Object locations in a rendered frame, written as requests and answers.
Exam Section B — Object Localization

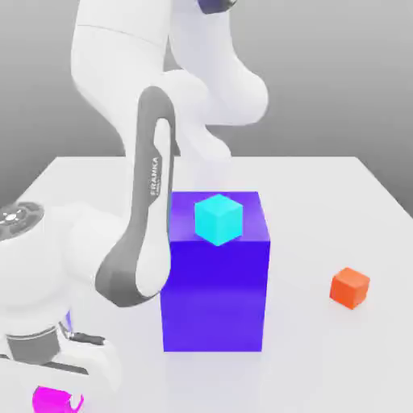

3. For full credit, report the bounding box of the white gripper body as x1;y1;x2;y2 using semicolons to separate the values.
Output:
0;353;107;403

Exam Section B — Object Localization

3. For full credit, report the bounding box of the small magenta cube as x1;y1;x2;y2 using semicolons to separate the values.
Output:
31;386;86;413

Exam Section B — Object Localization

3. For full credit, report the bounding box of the small cyan cube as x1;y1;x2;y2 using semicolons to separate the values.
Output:
194;193;244;247

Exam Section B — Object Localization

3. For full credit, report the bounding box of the small orange cube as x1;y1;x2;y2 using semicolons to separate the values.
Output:
329;266;371;311

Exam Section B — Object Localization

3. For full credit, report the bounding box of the large blue box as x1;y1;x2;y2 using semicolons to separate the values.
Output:
160;190;271;353

